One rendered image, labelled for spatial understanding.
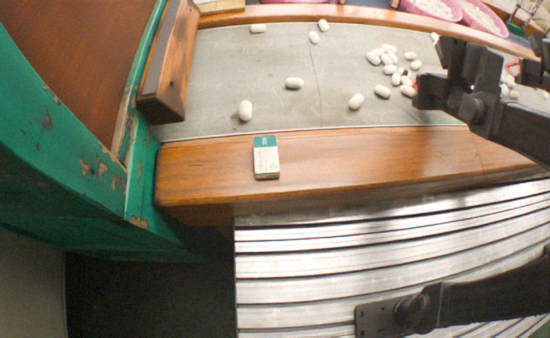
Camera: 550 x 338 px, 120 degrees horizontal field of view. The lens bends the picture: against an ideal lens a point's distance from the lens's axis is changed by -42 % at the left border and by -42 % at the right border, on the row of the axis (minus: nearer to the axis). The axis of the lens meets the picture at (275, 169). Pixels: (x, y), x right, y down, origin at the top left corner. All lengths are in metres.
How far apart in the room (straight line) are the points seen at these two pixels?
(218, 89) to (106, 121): 0.25
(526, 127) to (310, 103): 0.36
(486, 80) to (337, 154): 0.26
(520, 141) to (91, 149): 0.45
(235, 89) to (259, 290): 0.36
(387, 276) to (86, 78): 0.53
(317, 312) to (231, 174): 0.27
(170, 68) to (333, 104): 0.29
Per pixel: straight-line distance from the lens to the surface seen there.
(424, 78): 0.50
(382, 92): 0.54
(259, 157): 0.39
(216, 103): 0.50
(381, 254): 0.50
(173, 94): 0.42
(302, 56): 0.58
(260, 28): 0.62
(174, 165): 0.43
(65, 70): 0.30
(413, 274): 0.53
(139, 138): 0.41
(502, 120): 0.34
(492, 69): 0.43
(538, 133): 0.31
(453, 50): 0.47
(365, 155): 0.44
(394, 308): 0.50
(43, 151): 0.24
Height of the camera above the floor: 1.14
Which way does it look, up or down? 67 degrees down
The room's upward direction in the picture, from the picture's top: 1 degrees clockwise
